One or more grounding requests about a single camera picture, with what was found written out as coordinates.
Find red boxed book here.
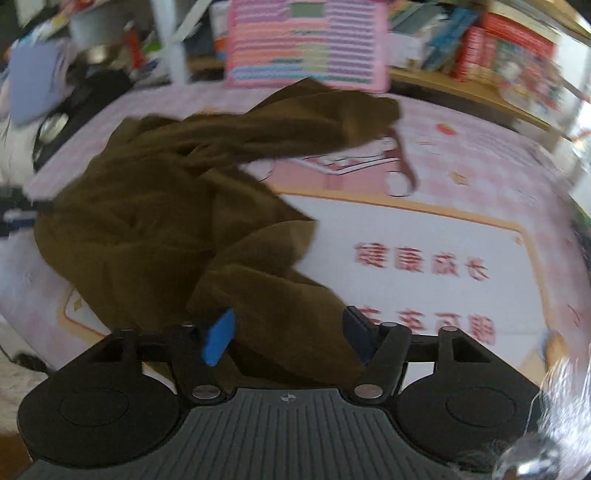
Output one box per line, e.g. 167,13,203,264
452,13,556,84

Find black bag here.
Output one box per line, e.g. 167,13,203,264
31,69,136,172

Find light blue cloth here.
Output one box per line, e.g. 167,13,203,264
8,39,78,125

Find row of books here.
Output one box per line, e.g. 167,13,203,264
388,0,490,73

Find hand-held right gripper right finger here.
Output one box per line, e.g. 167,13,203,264
342,305,490,404

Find pink toy learning tablet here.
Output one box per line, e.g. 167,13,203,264
223,0,391,93

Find white rack frame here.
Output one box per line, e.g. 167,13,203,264
150,0,211,86

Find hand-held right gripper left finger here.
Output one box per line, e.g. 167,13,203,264
93,308,236,405

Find white fluffy sleeve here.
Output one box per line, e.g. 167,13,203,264
496,342,591,480

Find brown pants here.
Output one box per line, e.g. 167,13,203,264
33,78,402,389

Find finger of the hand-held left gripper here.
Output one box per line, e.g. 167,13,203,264
0,184,40,239

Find wooden bookshelf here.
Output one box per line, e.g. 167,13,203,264
388,65,571,137

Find pink checked printed table mat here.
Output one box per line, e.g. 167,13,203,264
0,80,591,416

